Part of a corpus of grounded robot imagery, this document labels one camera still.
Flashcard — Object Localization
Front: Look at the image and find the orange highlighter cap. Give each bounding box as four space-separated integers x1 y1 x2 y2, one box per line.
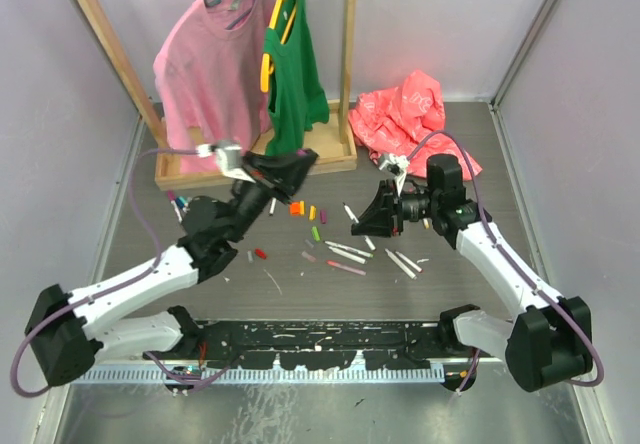
289 201 300 216

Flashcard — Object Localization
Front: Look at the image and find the coral printed cloth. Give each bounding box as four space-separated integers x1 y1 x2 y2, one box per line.
348 70 482 181

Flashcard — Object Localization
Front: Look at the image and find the clear pink pen cap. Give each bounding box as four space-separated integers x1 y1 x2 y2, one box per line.
301 251 317 262

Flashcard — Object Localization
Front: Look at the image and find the wooden clothes rack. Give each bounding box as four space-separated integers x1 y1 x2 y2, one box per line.
75 0 357 191

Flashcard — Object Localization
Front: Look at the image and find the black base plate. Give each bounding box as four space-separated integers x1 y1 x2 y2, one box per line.
154 321 473 371

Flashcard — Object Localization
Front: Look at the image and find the pink pen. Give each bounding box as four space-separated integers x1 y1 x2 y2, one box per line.
326 260 366 276

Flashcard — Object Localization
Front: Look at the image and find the green marker cap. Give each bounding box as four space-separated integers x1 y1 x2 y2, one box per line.
311 226 321 242

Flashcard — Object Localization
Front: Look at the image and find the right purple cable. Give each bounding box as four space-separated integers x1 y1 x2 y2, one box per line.
407 130 605 390

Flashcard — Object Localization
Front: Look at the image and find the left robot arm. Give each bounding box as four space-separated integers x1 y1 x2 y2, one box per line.
9 141 318 397

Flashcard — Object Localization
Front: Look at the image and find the grey capped white marker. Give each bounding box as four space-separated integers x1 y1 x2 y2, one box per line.
329 246 366 264

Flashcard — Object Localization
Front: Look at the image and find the green tank top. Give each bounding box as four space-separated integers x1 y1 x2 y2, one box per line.
263 0 329 156

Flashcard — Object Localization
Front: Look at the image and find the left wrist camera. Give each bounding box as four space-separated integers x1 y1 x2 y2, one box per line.
211 140 246 179

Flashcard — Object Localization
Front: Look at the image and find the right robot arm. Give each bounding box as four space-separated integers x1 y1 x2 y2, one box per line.
351 154 599 392

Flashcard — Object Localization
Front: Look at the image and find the pink t-shirt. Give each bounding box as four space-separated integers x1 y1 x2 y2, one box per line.
153 0 274 151

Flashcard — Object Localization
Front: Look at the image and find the green capped marker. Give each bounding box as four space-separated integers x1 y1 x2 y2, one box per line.
324 240 374 258

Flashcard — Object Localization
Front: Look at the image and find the red capped marker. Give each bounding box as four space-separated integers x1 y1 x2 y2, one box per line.
395 251 423 273

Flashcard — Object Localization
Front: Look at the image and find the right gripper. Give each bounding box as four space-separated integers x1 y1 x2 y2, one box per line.
351 180 439 239

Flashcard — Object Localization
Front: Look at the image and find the yellow hanger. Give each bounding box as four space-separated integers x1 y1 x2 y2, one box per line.
260 0 297 93

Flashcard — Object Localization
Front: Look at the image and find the slotted cable duct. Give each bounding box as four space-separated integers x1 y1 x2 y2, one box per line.
74 362 445 385

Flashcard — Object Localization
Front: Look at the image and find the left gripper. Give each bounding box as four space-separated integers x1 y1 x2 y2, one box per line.
224 150 317 245

